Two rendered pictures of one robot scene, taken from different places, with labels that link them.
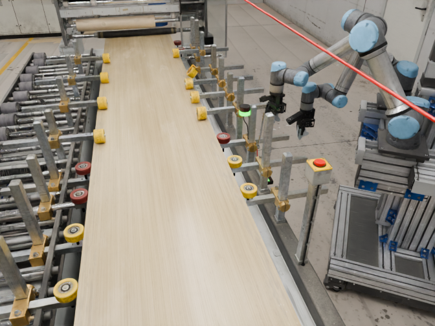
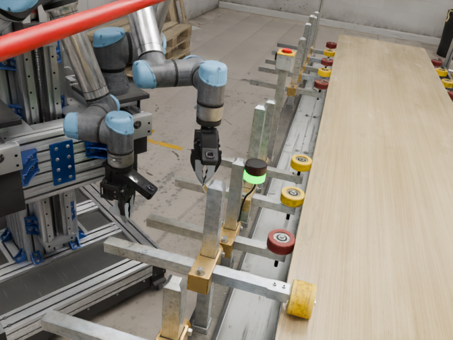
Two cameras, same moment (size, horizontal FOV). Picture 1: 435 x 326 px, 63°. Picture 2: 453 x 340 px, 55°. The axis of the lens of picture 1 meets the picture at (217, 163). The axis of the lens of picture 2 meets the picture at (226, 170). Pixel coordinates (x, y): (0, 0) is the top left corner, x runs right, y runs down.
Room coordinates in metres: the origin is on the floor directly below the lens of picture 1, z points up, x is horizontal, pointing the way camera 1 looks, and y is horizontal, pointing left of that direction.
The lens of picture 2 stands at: (2.77, 0.21, 1.69)
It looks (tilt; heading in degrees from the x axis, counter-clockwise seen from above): 30 degrees down; 205
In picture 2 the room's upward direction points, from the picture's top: 7 degrees clockwise
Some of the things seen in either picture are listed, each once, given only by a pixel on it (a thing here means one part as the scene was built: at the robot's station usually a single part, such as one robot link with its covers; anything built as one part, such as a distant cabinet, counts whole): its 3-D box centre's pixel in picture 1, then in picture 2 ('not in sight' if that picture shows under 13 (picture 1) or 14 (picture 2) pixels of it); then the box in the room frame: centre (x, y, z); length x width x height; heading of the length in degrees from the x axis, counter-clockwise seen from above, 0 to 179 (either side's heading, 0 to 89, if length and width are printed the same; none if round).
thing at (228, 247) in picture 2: (249, 143); (228, 236); (1.81, -0.19, 0.85); 0.14 x 0.06 x 0.05; 13
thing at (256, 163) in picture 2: (244, 123); (251, 195); (1.78, -0.15, 1.00); 0.06 x 0.06 x 0.22; 13
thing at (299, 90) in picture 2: not in sight; (285, 88); (0.37, -0.56, 0.83); 0.44 x 0.03 x 0.04; 103
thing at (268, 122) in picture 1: (266, 154); (251, 169); (1.55, -0.25, 0.93); 0.04 x 0.04 x 0.48; 13
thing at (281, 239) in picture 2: (223, 143); (278, 251); (1.79, -0.03, 0.85); 0.08 x 0.08 x 0.11
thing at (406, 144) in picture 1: (405, 132); (110, 77); (1.50, -0.91, 1.09); 0.15 x 0.15 x 0.10
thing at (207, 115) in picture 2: (276, 87); (208, 110); (1.78, -0.32, 1.21); 0.08 x 0.08 x 0.05
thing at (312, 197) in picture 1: (308, 224); (275, 117); (1.05, -0.37, 0.93); 0.05 x 0.05 x 0.45; 13
